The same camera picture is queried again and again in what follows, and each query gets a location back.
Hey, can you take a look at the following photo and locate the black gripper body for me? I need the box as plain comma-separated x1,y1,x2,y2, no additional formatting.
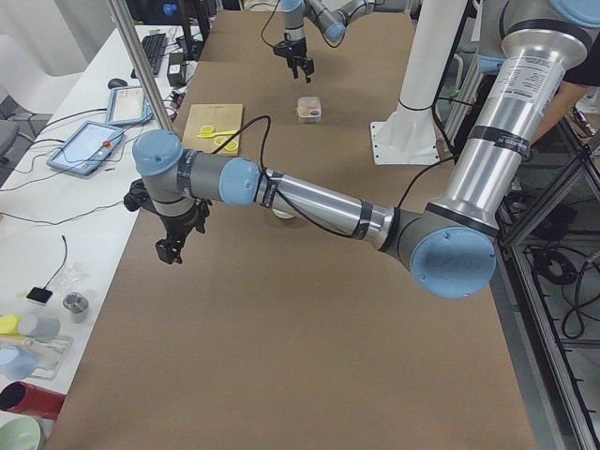
161,201,210,247
273,39,308,66

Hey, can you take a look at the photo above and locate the clear plastic egg box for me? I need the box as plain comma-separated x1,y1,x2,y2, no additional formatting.
296,97,323,123

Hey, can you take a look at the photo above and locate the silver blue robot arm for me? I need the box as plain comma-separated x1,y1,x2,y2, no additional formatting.
272,0,383,83
133,1,599,299

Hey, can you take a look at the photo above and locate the black power adapter box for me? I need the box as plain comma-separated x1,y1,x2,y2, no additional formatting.
167,52,187,87

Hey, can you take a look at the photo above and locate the wooden cutting board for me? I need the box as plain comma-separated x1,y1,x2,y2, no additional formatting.
182,103,244,153

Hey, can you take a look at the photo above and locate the crumpled clear plastic bag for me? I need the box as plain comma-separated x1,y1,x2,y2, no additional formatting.
50,262,89,293

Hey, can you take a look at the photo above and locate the white bowl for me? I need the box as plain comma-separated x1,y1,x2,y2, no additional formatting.
272,209,294,219

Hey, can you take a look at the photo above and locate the metal cylinder weight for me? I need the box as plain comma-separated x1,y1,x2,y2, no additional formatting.
63,292,89,323

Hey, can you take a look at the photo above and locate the teach pendant tablet near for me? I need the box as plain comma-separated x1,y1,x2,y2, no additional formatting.
47,121,125,176

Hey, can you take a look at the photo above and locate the teach pendant tablet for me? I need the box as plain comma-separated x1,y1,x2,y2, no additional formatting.
106,86,153,127
47,121,125,176

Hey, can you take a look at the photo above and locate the teach pendant tablet far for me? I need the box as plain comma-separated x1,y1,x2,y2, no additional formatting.
106,86,153,127

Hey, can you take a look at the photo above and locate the small black square device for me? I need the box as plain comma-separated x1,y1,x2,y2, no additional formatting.
25,287,53,305

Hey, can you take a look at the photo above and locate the black keyboard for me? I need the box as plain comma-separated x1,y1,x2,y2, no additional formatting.
142,33,168,76

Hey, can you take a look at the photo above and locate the grey cup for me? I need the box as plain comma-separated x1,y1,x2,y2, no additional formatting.
18,315,61,342

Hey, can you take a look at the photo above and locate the clear plastic tray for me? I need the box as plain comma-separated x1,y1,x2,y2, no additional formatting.
1,336,73,381

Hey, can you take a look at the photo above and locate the black computer mouse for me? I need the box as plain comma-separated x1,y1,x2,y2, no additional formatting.
107,78,128,89

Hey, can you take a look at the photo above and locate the yellow cup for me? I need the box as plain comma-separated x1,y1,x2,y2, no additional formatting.
0,314,21,337

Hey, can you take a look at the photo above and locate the light blue cup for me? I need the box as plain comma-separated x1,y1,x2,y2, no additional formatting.
0,346,38,381

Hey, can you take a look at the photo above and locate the red cup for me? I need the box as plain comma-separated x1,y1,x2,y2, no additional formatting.
1,382,66,420

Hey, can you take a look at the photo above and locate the green bowl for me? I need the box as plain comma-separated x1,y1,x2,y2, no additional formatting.
1,417,45,450

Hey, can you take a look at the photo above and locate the person in black clothes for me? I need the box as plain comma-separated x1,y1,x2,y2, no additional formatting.
532,58,599,143

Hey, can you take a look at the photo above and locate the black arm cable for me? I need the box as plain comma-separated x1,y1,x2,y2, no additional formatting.
213,115,458,238
260,0,287,51

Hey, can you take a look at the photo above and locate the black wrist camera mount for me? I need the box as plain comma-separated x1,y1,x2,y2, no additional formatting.
123,178,156,214

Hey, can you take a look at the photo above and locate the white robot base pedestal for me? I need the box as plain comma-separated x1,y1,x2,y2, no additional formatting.
370,0,467,165

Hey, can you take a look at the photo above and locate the aluminium frame post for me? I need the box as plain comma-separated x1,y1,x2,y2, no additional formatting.
107,0,173,131

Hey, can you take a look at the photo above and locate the aluminium frame rack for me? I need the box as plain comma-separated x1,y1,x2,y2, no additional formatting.
492,90,599,449

